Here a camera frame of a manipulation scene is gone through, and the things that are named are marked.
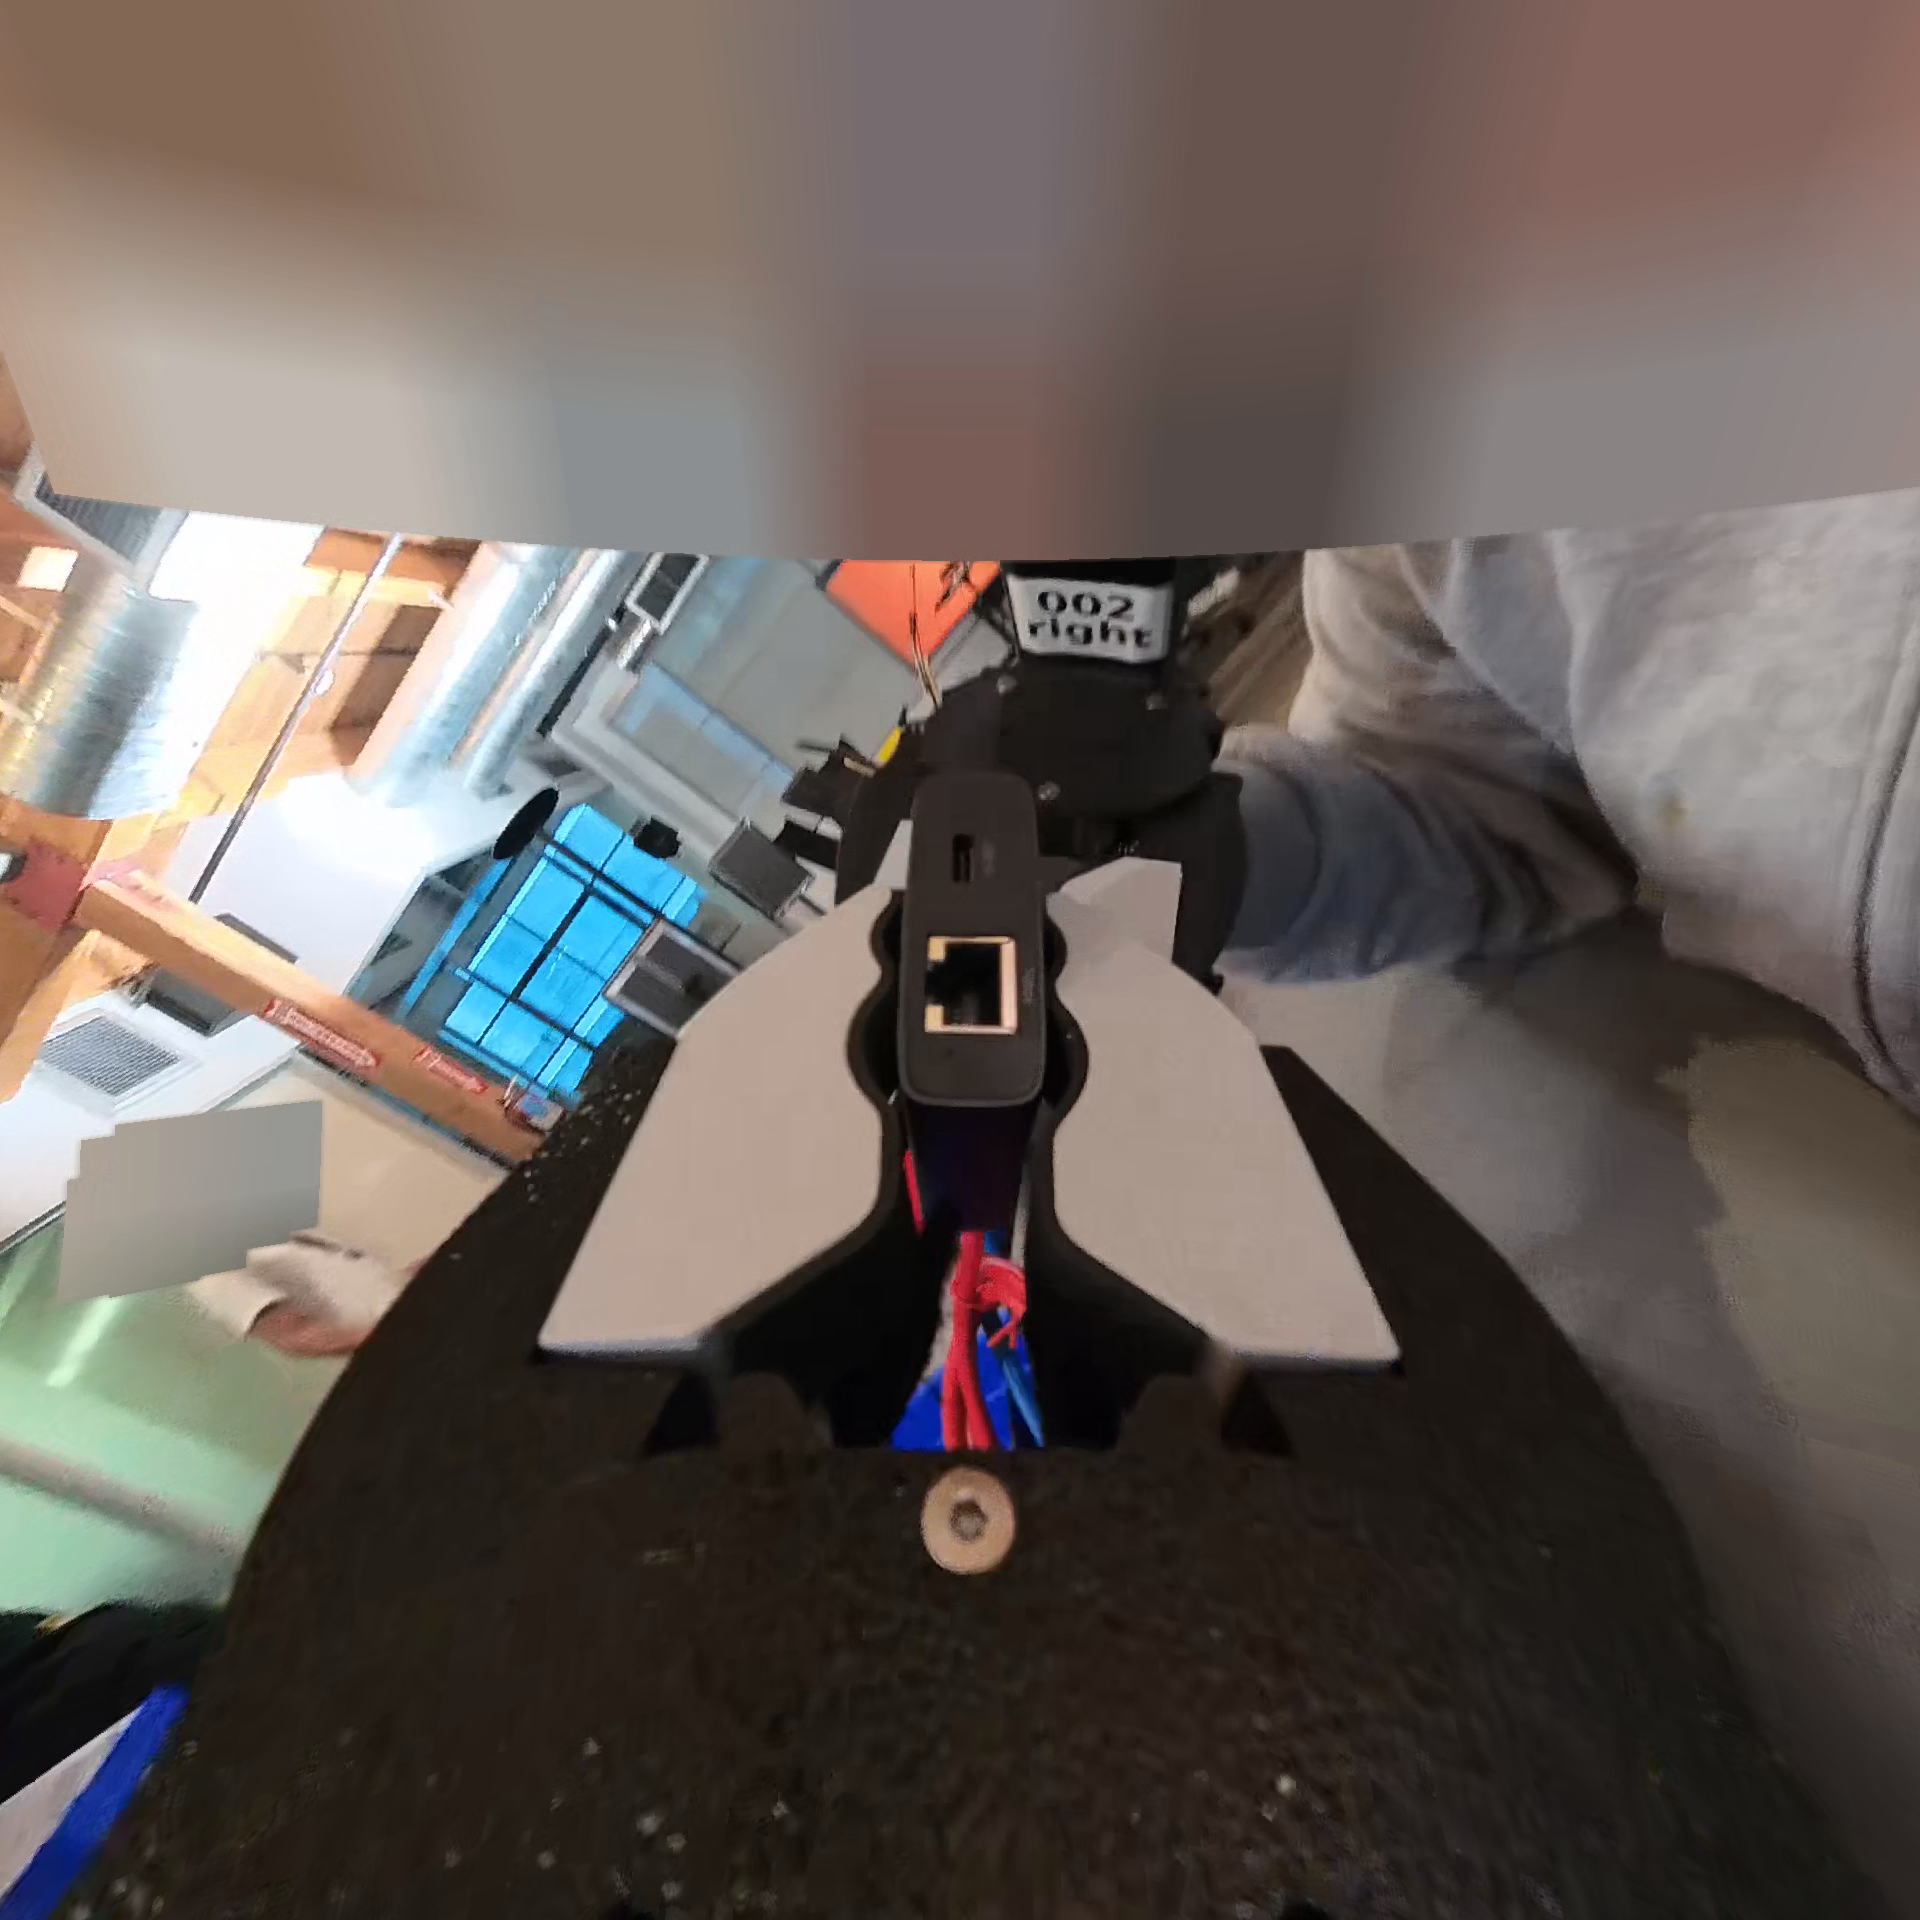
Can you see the person's grey hoodie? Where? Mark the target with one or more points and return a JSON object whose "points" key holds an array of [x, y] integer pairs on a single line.
{"points": [[1726, 750]]}

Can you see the orange screen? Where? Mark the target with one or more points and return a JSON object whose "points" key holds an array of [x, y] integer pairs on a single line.
{"points": [[876, 615]]}

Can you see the grid window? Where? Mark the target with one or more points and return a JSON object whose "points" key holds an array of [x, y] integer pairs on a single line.
{"points": [[569, 933]]}

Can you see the blue plastic bin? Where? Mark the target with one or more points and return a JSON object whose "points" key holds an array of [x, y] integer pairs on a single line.
{"points": [[90, 1829]]}

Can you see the black network adapter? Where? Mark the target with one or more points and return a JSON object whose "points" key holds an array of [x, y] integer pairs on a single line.
{"points": [[975, 898]]}

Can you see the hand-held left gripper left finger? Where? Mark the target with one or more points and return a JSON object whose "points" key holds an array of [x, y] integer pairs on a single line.
{"points": [[749, 1155]]}

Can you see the large silver air duct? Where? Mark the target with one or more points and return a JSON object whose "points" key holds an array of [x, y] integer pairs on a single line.
{"points": [[90, 672]]}

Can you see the wooden beam with red stickers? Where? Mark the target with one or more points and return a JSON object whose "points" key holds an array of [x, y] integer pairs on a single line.
{"points": [[226, 961]]}

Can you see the white wall vent grille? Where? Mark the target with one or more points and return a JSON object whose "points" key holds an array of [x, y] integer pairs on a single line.
{"points": [[119, 1058]]}

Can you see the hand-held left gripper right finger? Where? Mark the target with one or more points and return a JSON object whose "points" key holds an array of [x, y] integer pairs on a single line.
{"points": [[1214, 1185]]}

